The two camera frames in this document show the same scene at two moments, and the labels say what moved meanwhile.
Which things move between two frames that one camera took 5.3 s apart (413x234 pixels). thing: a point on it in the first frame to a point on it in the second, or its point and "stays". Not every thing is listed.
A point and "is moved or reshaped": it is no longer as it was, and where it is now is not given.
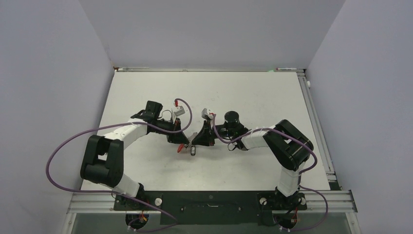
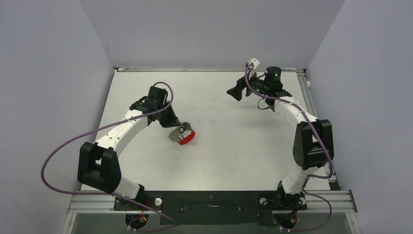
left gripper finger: (178, 137) to (175, 122)
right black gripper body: (224, 131) to (258, 85)
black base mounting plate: (213, 208) stays
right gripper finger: (205, 137) to (236, 91)
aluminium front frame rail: (103, 203) stays
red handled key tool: (190, 139) is moved or reshaped
